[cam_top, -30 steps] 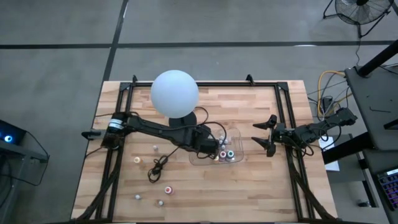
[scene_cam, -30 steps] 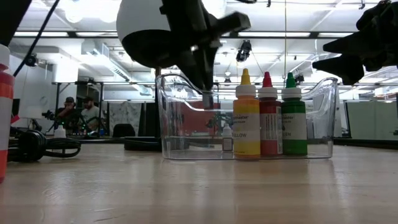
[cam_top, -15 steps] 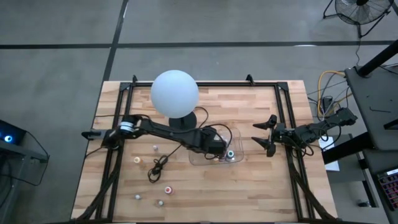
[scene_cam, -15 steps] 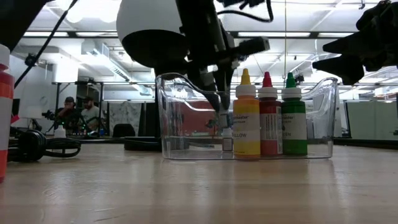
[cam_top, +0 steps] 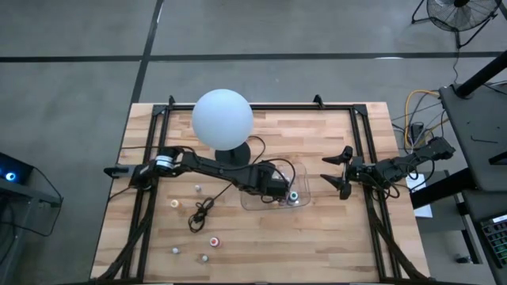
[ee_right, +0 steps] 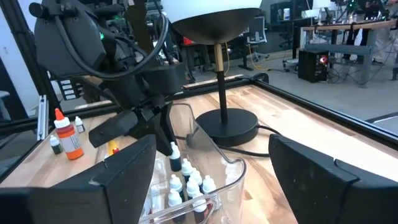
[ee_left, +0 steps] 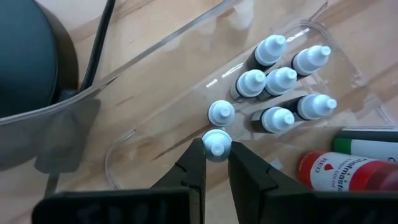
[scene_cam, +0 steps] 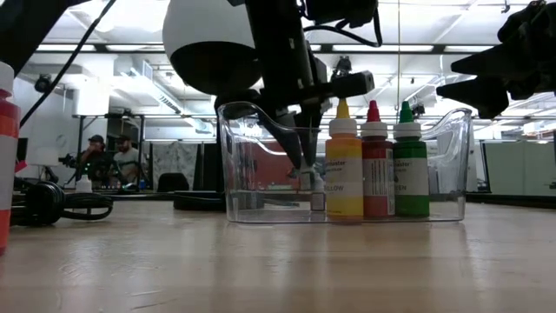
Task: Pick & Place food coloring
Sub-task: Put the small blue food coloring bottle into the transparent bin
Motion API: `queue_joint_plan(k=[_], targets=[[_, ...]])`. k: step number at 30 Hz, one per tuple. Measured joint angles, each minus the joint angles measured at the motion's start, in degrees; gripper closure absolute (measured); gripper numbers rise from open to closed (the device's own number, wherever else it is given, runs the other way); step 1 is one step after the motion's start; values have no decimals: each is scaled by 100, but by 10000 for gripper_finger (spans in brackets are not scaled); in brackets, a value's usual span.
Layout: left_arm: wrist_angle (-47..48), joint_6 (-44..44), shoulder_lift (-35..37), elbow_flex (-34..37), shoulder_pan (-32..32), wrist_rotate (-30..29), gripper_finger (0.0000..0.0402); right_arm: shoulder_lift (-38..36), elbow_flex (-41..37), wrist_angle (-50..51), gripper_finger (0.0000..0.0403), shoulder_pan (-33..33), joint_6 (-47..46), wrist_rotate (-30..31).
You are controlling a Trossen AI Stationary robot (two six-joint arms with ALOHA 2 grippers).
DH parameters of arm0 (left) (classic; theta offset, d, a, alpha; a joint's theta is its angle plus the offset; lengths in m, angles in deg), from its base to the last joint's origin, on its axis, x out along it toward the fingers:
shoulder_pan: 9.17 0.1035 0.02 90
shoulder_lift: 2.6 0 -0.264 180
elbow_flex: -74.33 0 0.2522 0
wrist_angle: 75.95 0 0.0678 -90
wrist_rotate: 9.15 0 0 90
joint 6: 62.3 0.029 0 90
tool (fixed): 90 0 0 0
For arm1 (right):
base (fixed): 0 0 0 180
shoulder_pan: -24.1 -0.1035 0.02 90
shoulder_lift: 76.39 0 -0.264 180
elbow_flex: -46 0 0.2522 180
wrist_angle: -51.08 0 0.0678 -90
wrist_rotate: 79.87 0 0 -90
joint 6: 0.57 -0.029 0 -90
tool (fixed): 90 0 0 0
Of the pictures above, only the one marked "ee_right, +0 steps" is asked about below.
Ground white globe table lamp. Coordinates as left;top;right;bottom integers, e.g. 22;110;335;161
161;0;264;147

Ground small paint bottles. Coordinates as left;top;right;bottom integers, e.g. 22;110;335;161
192;195;209;224

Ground wooden top workbench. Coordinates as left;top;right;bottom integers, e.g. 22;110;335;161
301;18;398;88

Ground office chair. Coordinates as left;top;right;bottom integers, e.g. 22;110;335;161
247;15;268;60

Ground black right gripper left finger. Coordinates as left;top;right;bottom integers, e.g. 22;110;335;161
0;134;157;224

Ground black table clamp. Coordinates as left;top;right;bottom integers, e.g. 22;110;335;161
250;72;270;84

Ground silver aluminium bar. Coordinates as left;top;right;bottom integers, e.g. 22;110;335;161
36;95;50;141

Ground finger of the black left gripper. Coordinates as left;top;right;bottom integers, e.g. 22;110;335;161
88;110;139;149
129;101;174;157

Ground pale yellow food coloring bottle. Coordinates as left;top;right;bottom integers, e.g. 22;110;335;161
105;139;121;156

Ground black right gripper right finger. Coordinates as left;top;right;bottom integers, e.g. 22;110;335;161
269;133;398;224

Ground black lamp power cable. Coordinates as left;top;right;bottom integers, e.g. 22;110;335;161
174;124;280;158

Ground small white-capped dropper bottle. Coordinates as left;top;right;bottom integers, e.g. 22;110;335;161
185;179;201;200
201;175;218;200
49;134;64;156
74;116;86;134
169;174;186;203
167;189;187;223
181;157;193;184
169;141;183;172
190;169;203;187

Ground computer tower with red light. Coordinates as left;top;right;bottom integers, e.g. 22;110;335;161
297;49;330;83

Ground clear plastic bin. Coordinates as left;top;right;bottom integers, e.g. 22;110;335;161
138;102;248;224

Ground person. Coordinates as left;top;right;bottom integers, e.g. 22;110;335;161
371;26;398;65

